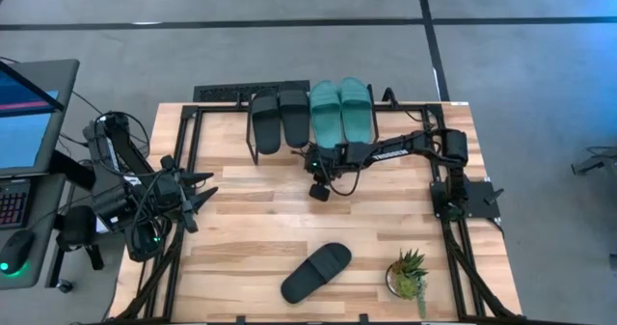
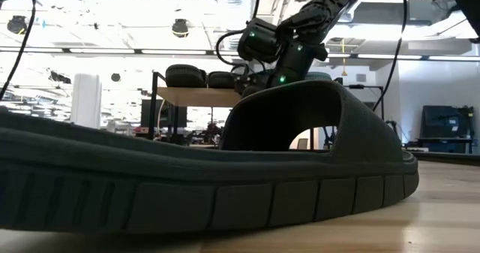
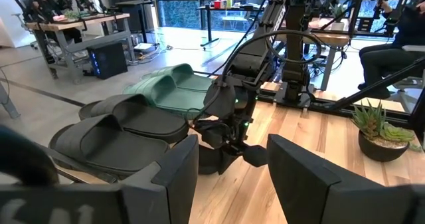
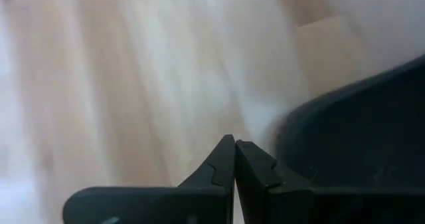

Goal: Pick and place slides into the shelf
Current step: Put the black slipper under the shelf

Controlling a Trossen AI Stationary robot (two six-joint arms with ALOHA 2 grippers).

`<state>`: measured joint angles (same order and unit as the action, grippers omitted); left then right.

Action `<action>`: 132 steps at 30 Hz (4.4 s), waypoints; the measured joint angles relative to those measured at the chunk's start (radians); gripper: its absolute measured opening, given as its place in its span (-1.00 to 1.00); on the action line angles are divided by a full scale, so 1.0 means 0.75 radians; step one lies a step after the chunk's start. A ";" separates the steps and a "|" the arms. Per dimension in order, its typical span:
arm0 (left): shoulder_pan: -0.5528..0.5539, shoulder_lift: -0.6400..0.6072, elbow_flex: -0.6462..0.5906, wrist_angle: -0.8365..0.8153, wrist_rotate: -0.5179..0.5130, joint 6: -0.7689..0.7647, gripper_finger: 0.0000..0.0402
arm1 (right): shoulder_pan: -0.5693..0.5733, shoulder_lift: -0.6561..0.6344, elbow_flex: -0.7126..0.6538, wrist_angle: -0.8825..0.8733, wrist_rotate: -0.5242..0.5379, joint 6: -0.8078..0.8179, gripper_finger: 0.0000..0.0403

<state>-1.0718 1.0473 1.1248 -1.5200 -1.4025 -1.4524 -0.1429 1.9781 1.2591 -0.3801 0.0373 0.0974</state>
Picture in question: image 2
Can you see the black rubber slide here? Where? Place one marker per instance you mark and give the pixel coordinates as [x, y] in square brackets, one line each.
[223, 80]
[185, 76]
[187, 193]

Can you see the teal rubber slide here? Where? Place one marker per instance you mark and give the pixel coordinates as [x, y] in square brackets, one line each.
[322, 76]

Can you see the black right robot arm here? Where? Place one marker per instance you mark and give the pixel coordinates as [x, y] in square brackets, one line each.
[300, 28]

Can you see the black metal wood shelf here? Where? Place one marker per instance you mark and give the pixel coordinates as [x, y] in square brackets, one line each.
[195, 97]

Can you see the black hanging ceiling lamp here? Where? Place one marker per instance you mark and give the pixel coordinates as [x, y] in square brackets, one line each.
[17, 24]
[180, 28]

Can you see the small round black fixture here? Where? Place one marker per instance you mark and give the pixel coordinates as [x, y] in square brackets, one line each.
[115, 77]

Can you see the long ceiling light strip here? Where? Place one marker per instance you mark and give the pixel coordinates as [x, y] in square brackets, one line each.
[101, 51]

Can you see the white room pillar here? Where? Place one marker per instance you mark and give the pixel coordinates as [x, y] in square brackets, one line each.
[86, 95]

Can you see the blue media cabinet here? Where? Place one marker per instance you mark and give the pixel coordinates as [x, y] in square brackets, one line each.
[446, 145]

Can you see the grey wall vent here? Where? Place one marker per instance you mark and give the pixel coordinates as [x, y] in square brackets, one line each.
[360, 78]

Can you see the black metal stand frame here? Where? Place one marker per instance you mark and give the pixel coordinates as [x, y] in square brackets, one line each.
[365, 86]

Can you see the black wall television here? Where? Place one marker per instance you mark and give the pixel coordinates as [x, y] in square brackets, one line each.
[446, 121]

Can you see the black aluminium table frame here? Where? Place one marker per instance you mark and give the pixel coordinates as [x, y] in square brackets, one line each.
[450, 158]

